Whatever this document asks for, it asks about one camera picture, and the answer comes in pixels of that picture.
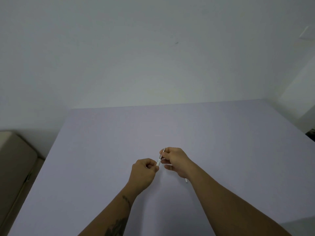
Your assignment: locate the person's right hand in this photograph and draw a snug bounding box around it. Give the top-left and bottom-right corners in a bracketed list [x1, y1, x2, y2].
[160, 147, 199, 180]

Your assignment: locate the person's left hand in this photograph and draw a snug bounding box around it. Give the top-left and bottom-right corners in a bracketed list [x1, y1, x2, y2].
[125, 158, 160, 197]

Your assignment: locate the person's left forearm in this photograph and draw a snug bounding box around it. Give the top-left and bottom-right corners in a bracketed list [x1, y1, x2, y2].
[78, 184, 146, 236]

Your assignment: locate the person's right forearm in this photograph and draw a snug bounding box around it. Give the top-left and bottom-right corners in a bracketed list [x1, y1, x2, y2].
[187, 164, 293, 236]

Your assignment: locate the beige cabinet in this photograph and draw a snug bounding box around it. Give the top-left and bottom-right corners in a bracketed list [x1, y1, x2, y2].
[0, 130, 46, 236]

